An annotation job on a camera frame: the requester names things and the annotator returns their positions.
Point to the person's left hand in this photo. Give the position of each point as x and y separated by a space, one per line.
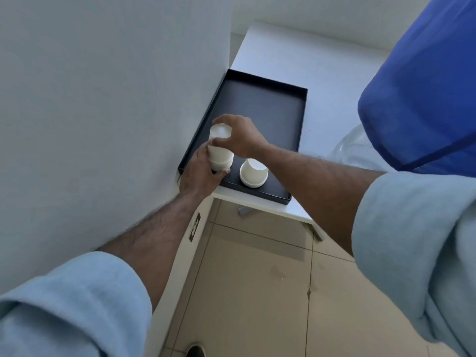
193 176

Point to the person's right hand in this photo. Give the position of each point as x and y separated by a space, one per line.
247 139

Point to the person's right thumb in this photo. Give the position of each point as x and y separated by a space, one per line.
222 143

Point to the person's left thumb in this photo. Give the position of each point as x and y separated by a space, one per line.
202 152

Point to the person's left forearm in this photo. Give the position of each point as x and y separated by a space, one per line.
156 234

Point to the person's right forearm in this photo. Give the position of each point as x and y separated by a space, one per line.
319 185

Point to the black rectangular tray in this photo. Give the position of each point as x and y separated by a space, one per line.
266 107

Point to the clear plastic water jug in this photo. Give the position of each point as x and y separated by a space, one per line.
353 150

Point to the black shoe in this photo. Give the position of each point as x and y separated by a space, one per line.
196 351

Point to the light blue left sleeve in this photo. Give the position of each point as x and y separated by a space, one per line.
74 308

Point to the light blue sleeve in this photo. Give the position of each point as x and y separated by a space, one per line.
74 308
420 249

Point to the blue fabric jug cover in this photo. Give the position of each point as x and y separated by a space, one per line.
424 89

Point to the light blue right sleeve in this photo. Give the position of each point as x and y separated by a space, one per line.
420 249

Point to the grey table bracket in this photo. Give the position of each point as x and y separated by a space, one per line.
315 231
244 211

